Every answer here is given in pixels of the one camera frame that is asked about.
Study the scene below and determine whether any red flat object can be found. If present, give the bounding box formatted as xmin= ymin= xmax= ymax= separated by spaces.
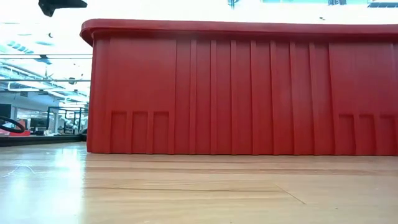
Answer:
xmin=0 ymin=128 xmax=31 ymax=137

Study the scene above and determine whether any black computer monitor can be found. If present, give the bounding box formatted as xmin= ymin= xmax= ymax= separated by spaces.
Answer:
xmin=0 ymin=103 xmax=12 ymax=119
xmin=29 ymin=118 xmax=48 ymax=128

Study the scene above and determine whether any black robot cell frame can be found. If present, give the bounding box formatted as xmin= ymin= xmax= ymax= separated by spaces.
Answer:
xmin=46 ymin=106 xmax=90 ymax=135

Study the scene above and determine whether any black cable loop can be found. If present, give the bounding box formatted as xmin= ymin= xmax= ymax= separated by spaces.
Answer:
xmin=0 ymin=115 xmax=26 ymax=134

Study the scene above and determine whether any ceiling vent grille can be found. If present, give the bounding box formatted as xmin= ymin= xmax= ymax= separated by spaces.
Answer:
xmin=368 ymin=1 xmax=398 ymax=8

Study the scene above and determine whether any grey ceiling rail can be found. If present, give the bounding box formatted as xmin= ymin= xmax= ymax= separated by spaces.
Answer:
xmin=0 ymin=78 xmax=91 ymax=83

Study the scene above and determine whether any large red plastic bin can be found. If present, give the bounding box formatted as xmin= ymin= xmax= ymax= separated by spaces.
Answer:
xmin=80 ymin=18 xmax=398 ymax=156

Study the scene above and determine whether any dark background table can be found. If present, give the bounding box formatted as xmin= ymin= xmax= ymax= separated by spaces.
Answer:
xmin=0 ymin=134 xmax=84 ymax=147

